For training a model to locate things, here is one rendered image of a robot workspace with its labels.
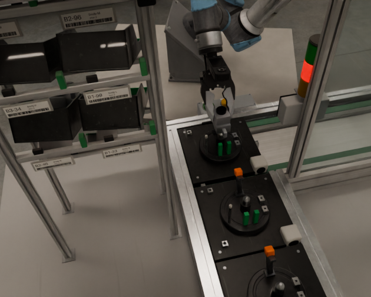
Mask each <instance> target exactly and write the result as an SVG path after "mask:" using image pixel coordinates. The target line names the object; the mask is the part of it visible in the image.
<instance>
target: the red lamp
mask: <svg viewBox="0 0 371 297"><path fill-rule="evenodd" d="M312 68H313V66H312V65H310V64H308V63H307V62H306V61H305V59H304V63H303V68H302V73H301V78H302V79H303V80H304V81H306V82H308V83H309V80H310V76H311V73H312Z"/></svg>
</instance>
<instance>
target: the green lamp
mask: <svg viewBox="0 0 371 297"><path fill-rule="evenodd" d="M316 52H317V47H315V46H314V45H312V44H311V43H310V42H308V45H307V50H306V55H305V61H306V62H307V63H308V64H310V65H313V64H314V59H315V56H316Z"/></svg>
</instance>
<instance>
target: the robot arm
mask: <svg viewBox="0 0 371 297"><path fill-rule="evenodd" d="M190 1H191V11H190V12H188V13H186V14H185V15H184V16H183V25H184V27H185V29H186V31H187V32H188V34H189V35H190V36H191V37H192V38H193V39H194V42H197V48H198V49H199V51H198V53H199V55H202V57H203V60H204V68H205V71H202V72H200V73H199V75H200V82H201V87H200V93H201V96H202V99H203V101H204V106H205V108H206V112H207V114H208V116H209V118H210V120H211V121H214V111H213V110H214V106H213V101H214V94H213V93H212V92H211V91H210V89H211V90H214V88H217V87H218V88H223V89H224V91H223V92H222V95H223V98H225V100H226V106H227V108H228V111H229V113H230V116H231V117H230V118H232V115H233V111H234V100H235V85H234V82H233V80H232V79H231V71H230V69H229V68H228V66H227V64H226V62H225V61H224V59H223V57H222V56H221V55H218V56H217V53H218V52H222V51H223V47H221V46H222V44H223V42H222V37H221V31H222V32H223V34H224V35H225V36H226V38H227V40H228V41H229V43H230V45H231V46H232V47H233V49H234V50H235V51H236V52H240V51H243V50H245V49H247V48H249V47H251V46H252V45H254V44H256V43H258V42H259V41H260V40H261V35H260V34H261V33H262V32H263V31H264V25H266V24H267V23H268V22H269V21H270V20H271V19H272V18H273V17H274V16H275V15H276V14H277V13H278V12H280V11H281V10H282V9H283V8H284V7H285V6H286V5H287V4H288V3H289V2H290V1H291V0H257V2H256V3H255V4H254V5H253V6H252V7H251V8H250V9H243V8H242V6H244V0H190ZM224 86H225V87H224Z"/></svg>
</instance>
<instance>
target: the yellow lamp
mask: <svg viewBox="0 0 371 297"><path fill-rule="evenodd" d="M308 84H309V83H308V82H306V81H304V80H303V79H302V78H301V76H300V81H299V86H298V89H297V93H298V95H299V96H301V97H303V98H305V96H306V92H307V88H308Z"/></svg>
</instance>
